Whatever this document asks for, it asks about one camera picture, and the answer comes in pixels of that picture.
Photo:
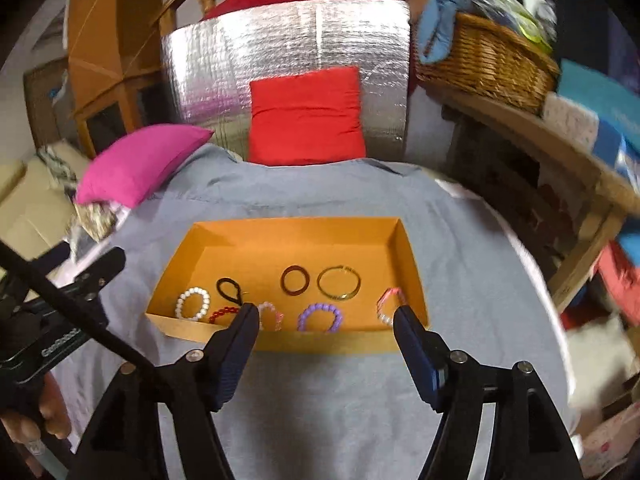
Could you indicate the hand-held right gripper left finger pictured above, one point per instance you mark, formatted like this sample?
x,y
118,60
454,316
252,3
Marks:
x,y
235,355

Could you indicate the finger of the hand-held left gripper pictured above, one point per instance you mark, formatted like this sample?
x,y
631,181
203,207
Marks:
x,y
102,270

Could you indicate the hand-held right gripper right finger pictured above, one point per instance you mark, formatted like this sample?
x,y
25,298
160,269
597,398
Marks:
x,y
420,360

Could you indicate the gold bangle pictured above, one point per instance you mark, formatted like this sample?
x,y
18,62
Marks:
x,y
345,296

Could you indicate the orange cardboard tray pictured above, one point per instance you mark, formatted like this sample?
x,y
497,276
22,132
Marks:
x,y
280,245

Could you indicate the person's left hand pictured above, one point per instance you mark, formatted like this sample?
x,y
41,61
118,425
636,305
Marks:
x,y
52,410

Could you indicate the beige patterned cloth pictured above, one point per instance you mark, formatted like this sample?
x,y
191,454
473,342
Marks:
x,y
97,220

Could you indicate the pale pink sheet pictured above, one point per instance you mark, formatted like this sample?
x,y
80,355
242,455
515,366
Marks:
x,y
120,212

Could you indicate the beige cardboard box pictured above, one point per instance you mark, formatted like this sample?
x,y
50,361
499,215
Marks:
x,y
30,210

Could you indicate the grey blanket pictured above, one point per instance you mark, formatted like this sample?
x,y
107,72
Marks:
x,y
325,410

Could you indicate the pink pillow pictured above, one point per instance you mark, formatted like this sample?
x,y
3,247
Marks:
x,y
140,160

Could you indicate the white fluffy cloth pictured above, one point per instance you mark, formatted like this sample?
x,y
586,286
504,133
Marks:
x,y
595,355

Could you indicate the floral cardboard box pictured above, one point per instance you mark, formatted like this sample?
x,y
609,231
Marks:
x,y
610,442

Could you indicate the red fabric bundle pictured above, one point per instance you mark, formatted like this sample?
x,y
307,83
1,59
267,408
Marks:
x,y
620,280

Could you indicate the silver foil board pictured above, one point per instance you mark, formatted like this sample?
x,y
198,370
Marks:
x,y
215,70

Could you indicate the wooden cabinet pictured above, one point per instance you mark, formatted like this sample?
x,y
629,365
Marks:
x,y
100,35

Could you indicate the small red pillow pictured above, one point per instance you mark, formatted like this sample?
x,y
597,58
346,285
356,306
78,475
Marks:
x,y
305,115

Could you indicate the wooden shelf table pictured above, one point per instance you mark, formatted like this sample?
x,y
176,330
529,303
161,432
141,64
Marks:
x,y
550,145

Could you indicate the white patterned box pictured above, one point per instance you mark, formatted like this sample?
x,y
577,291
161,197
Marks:
x,y
570,120

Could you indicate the wicker basket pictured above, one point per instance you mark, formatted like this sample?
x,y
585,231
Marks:
x,y
490,65

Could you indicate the teal box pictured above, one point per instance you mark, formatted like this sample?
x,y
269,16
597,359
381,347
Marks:
x,y
600,95

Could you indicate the blue cloth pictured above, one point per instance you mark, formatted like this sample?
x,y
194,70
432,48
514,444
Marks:
x,y
435,25

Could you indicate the clear plastic bag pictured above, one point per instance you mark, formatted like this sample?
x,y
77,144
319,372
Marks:
x,y
500,0

